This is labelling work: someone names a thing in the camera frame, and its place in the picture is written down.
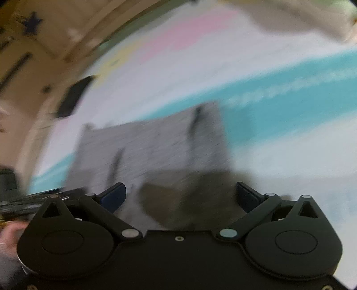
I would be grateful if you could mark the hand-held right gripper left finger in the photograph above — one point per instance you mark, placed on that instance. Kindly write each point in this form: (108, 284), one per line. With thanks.
(114, 196)

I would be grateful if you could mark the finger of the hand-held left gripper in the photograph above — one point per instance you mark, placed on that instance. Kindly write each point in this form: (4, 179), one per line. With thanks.
(33, 202)

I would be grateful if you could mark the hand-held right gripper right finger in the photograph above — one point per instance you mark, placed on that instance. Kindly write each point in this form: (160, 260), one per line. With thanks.
(246, 196)

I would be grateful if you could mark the grey pants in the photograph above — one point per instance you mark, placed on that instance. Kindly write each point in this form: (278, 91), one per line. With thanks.
(156, 145)

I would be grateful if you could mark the person's left hand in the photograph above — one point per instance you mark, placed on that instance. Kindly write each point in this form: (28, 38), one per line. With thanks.
(9, 239)

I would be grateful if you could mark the black cloth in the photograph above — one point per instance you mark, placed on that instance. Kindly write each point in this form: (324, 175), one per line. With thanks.
(74, 96)

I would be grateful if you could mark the beige blanket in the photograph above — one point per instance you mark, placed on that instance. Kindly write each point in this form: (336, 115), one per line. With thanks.
(292, 16)

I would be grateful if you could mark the wooden bed frame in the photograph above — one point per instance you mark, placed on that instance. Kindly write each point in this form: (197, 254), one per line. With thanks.
(92, 36)

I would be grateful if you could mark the dark star wall sticker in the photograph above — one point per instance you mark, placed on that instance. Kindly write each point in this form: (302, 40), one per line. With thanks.
(32, 23)

